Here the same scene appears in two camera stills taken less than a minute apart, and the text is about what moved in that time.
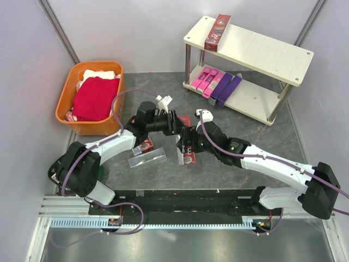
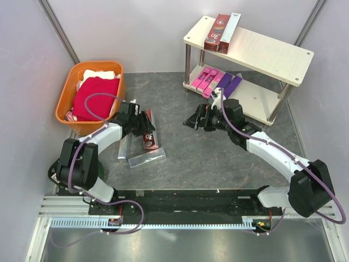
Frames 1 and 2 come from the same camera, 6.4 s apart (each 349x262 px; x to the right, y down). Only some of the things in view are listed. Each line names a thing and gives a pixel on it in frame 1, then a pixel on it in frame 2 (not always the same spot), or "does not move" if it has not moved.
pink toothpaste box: x=199 y=77 does not move
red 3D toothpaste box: x=214 y=37 does not move
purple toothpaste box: x=228 y=91 does not move
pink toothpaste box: x=206 y=80 does not move
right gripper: x=188 y=133 → x=203 y=111
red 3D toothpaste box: x=189 y=156 → x=223 y=44
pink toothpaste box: x=213 y=84 does not move
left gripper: x=174 y=124 → x=146 y=125
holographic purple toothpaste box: x=220 y=89 does not move
